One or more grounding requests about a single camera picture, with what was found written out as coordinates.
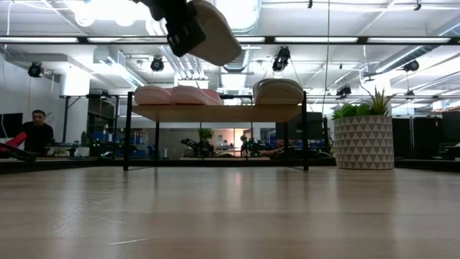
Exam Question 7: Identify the black monitor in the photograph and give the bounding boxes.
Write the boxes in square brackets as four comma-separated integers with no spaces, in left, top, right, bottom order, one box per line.
[0,112,24,140]

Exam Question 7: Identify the red tube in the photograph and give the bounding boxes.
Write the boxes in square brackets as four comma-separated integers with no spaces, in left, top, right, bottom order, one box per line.
[0,131,28,154]

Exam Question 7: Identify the black metal table frame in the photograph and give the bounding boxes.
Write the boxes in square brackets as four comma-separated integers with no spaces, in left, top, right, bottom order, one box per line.
[0,157,460,175]

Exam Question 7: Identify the wooden shelf with black legs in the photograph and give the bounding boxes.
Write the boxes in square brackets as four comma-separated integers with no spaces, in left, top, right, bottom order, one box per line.
[123,90,310,172]

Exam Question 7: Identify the potted succulent in patterned pot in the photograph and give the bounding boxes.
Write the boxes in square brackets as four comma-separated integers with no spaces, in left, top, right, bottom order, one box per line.
[331,86,395,171]

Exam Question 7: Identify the background green plant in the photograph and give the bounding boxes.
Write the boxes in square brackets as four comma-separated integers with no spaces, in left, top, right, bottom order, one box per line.
[197,127,215,145]

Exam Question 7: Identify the grey rubber slide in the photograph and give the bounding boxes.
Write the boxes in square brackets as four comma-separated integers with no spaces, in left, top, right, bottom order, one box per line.
[252,78,305,106]
[186,0,243,67]

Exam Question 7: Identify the black room partition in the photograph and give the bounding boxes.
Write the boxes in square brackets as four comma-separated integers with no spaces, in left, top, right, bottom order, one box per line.
[391,110,460,161]

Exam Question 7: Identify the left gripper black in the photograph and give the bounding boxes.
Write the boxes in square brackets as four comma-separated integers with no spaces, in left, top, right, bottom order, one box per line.
[132,0,207,58]

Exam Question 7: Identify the black ceiling light rail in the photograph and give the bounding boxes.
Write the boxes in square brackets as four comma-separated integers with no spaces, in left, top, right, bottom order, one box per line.
[0,35,460,46]

